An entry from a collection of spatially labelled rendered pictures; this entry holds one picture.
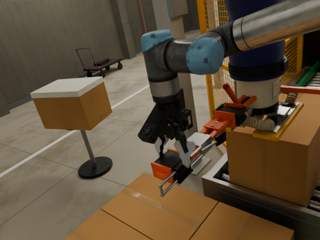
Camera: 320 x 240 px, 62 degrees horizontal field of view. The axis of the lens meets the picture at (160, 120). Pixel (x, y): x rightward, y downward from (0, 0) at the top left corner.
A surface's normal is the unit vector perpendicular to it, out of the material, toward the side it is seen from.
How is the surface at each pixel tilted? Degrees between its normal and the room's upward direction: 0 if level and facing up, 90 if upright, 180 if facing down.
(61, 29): 90
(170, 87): 90
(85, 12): 90
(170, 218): 0
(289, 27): 112
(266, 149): 90
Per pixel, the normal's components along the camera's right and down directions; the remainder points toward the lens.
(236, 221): -0.18, -0.89
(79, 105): -0.38, 0.46
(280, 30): -0.46, 0.74
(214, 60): 0.75, 0.16
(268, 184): -0.64, 0.43
